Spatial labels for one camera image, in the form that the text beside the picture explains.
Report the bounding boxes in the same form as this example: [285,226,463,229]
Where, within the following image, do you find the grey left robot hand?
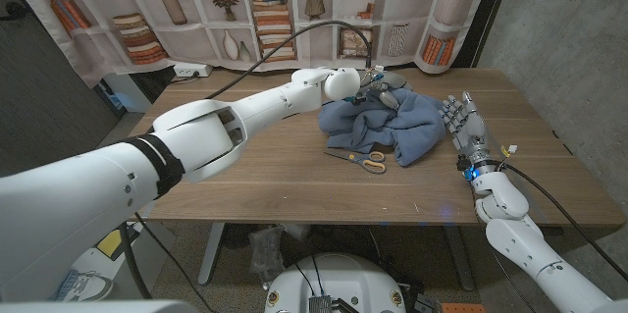
[353,70,409,111]

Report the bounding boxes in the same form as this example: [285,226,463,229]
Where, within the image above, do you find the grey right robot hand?
[440,90,493,171]

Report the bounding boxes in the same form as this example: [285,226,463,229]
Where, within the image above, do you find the blue hoodie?
[317,87,447,168]

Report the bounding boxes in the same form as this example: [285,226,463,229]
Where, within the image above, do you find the black backdrop stand pole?
[450,0,516,70]

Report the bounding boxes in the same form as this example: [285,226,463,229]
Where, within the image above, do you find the grey metal table leg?
[197,223,226,287]
[444,224,476,292]

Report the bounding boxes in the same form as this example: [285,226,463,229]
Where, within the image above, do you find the orange box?
[441,302,487,313]

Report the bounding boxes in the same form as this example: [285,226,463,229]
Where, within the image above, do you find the white power strip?
[172,61,214,78]

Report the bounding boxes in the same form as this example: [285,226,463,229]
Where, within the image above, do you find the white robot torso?
[263,252,407,313]

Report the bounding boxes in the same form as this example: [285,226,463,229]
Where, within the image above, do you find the clear plastic bag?
[248,227,286,285]

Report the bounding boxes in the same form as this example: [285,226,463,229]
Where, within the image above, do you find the white cabinet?
[100,73,153,114]

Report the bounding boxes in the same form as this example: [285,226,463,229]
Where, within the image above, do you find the grey floor board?
[73,222,177,300]

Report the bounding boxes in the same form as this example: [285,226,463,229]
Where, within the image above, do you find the black yellow foot pedal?
[95,224,141,261]

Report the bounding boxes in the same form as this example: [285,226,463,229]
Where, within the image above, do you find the white grey sneaker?
[54,271,114,303]

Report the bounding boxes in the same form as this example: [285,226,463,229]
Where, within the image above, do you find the orange handled scissors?
[323,149,388,176]

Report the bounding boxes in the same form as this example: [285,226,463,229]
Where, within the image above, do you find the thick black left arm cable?
[117,20,374,302]

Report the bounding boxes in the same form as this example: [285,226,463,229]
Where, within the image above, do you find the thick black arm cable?
[117,20,374,302]
[502,161,628,283]

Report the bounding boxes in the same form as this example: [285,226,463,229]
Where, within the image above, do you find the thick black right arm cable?
[502,161,628,283]

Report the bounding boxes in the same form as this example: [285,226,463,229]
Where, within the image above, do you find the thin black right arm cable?
[473,194,539,313]

